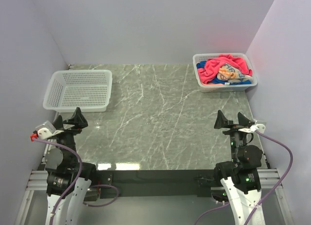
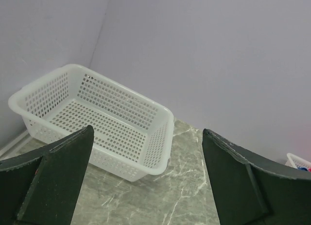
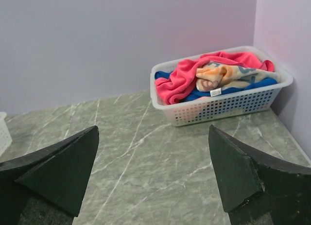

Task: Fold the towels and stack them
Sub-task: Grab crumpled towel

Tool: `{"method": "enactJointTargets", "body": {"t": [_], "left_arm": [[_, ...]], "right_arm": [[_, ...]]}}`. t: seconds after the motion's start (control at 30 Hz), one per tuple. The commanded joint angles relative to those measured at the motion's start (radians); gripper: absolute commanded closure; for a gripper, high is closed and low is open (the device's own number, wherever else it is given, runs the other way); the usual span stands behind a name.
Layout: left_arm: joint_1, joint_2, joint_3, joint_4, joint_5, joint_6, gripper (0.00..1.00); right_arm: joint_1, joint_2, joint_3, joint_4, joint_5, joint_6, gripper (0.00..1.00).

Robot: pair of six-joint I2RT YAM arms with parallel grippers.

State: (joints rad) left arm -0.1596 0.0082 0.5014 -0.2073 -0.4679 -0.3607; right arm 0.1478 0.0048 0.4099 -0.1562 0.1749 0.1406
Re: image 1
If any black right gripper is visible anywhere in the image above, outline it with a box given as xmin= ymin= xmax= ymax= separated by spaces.
xmin=214 ymin=109 xmax=252 ymax=162

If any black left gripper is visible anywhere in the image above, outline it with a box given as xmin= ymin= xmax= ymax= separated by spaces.
xmin=52 ymin=106 xmax=87 ymax=165

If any pink red towel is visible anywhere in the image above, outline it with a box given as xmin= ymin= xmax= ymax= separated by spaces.
xmin=204 ymin=54 xmax=254 ymax=81

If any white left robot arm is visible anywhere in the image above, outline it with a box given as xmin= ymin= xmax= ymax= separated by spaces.
xmin=45 ymin=107 xmax=98 ymax=225

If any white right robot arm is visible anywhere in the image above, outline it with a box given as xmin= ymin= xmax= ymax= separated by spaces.
xmin=214 ymin=110 xmax=265 ymax=225

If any white basket with towels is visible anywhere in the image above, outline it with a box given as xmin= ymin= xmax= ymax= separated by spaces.
xmin=193 ymin=53 xmax=258 ymax=92

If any empty white plastic basket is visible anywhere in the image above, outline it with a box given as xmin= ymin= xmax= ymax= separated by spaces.
xmin=43 ymin=69 xmax=112 ymax=113

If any beige patterned towel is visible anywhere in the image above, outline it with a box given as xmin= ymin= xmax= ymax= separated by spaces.
xmin=217 ymin=64 xmax=254 ymax=84

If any blue towel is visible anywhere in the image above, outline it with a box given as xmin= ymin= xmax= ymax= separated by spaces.
xmin=196 ymin=61 xmax=254 ymax=85

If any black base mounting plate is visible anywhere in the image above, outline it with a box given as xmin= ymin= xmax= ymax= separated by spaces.
xmin=97 ymin=170 xmax=218 ymax=197

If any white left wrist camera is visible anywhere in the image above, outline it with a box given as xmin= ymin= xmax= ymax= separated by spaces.
xmin=30 ymin=121 xmax=64 ymax=141

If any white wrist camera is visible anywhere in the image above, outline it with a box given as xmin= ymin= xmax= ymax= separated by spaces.
xmin=238 ymin=121 xmax=266 ymax=134
xmin=30 ymin=121 xmax=64 ymax=141

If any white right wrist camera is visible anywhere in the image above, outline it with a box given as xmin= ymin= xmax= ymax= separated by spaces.
xmin=238 ymin=121 xmax=266 ymax=134

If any aluminium rail frame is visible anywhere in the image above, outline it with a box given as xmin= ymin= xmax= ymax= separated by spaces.
xmin=15 ymin=169 xmax=293 ymax=225

